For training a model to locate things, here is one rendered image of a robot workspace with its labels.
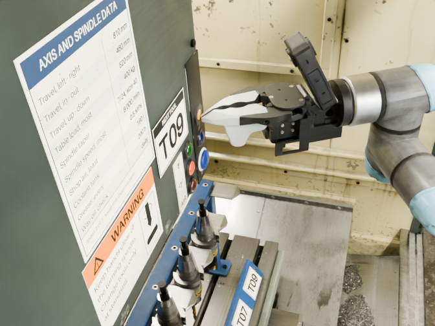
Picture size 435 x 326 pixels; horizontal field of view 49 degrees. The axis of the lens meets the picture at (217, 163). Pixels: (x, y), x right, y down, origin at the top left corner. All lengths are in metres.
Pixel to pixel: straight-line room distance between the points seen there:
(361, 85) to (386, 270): 1.15
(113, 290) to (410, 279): 1.21
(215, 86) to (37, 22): 1.18
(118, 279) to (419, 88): 0.49
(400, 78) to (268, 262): 0.84
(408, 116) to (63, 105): 0.53
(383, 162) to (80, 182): 0.50
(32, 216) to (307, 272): 1.32
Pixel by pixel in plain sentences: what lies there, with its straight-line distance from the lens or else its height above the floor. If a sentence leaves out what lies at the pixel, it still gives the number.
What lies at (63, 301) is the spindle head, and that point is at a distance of 0.44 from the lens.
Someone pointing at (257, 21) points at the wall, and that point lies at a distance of 1.37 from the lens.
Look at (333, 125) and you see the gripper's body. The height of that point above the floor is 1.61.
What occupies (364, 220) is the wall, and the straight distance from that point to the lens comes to 1.73.
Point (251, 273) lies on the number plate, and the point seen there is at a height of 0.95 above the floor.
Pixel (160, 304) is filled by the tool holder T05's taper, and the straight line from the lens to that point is 0.91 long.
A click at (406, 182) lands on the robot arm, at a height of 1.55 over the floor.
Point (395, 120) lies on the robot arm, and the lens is 0.77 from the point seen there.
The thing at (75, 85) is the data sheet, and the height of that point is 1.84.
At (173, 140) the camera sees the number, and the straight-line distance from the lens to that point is 0.60.
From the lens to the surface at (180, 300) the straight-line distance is 1.00.
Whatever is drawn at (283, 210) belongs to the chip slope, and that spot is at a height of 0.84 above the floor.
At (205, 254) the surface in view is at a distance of 1.06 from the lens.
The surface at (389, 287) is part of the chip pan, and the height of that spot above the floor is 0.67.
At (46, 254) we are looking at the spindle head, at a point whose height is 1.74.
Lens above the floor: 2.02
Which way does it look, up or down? 38 degrees down
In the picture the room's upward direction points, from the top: 4 degrees counter-clockwise
